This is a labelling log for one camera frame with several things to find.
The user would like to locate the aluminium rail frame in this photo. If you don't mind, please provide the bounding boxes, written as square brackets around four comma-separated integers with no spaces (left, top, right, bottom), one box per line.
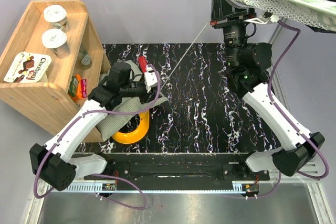
[25,42,336,224]

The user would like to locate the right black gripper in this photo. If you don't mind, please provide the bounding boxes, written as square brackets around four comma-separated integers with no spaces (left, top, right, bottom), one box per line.
[209,0,256,67]

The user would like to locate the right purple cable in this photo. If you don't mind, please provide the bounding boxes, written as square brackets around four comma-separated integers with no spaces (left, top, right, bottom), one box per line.
[246,20,330,200]

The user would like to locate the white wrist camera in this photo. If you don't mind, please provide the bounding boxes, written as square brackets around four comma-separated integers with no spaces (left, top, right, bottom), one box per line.
[144,65,158,93]
[245,12,281,25]

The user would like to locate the green checked cushion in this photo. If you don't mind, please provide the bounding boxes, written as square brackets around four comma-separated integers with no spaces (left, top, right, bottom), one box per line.
[96,60,168,141]

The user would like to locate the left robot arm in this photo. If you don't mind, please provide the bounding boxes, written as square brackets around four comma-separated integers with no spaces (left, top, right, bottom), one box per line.
[29,62,161,191]

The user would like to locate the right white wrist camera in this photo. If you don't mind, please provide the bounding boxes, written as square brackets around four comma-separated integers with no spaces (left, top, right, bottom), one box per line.
[245,12,281,25]

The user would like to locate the red toothpaste box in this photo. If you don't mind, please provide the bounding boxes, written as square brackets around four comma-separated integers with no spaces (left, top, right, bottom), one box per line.
[138,56,148,73]

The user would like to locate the glass jar on shelf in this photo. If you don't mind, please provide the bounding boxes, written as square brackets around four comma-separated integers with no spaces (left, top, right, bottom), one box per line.
[77,46,92,70]

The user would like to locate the Chobani yogurt flip pack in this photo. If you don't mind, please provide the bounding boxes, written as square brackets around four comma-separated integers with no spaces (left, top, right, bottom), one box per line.
[4,52,51,83]

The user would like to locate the wooden shelf unit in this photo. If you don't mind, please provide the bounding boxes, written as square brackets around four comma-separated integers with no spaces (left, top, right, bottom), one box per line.
[1,0,111,135]

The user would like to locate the yellow pet bowl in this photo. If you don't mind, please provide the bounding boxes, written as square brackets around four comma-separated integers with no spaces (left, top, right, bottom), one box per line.
[112,110,150,145]

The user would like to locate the white lidded cup rear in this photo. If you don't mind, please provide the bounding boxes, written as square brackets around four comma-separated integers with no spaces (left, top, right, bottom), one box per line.
[43,5,70,33]

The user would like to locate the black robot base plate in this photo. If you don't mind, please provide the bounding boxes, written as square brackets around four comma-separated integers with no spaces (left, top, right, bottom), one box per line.
[83,152,270,191]

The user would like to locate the pink small packet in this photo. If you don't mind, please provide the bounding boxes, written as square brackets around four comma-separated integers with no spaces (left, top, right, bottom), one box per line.
[81,79,87,99]

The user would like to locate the white lidded cup front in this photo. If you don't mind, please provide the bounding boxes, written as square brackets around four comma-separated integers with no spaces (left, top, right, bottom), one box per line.
[41,28,70,59]

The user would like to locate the white lidded cup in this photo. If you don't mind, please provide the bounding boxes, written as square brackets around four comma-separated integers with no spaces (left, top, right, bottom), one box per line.
[41,28,70,59]
[43,5,70,33]

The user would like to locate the orange green sponge pack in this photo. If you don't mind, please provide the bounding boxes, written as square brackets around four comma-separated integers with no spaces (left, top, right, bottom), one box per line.
[68,74,82,101]

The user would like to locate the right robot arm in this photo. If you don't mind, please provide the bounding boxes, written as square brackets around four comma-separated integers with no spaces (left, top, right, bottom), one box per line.
[210,0,325,180]

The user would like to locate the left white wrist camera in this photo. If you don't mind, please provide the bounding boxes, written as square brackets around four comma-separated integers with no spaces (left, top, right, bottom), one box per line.
[144,65,158,93]

